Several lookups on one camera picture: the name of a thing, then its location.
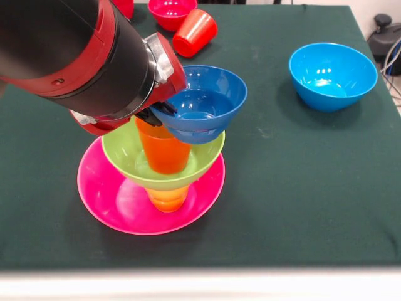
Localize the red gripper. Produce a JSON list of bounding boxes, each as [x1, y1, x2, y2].
[[69, 31, 188, 137]]

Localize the orange cup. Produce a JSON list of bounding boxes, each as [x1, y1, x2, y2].
[[135, 117, 192, 175]]

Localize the green bowl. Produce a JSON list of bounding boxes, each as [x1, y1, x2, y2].
[[101, 115, 226, 191]]

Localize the small dark blue bowl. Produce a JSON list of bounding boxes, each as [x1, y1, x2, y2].
[[149, 65, 248, 145]]

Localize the red cup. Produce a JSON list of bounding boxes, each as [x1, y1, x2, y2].
[[172, 8, 219, 58], [111, 0, 135, 19]]

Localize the yellow cup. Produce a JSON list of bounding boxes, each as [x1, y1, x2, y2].
[[145, 184, 191, 213]]

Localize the large pink bowl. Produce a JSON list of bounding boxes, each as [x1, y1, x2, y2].
[[76, 135, 226, 236]]

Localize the light blue bowl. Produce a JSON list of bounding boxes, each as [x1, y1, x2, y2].
[[288, 42, 379, 113]]

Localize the small pink bowl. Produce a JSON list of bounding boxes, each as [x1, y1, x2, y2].
[[147, 0, 199, 33]]

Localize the dark green table cloth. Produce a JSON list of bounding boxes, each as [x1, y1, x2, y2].
[[0, 2, 401, 270]]

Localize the black chair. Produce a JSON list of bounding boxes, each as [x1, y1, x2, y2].
[[367, 14, 401, 66]]

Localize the bundle of cables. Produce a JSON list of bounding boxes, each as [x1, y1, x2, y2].
[[380, 37, 401, 109]]

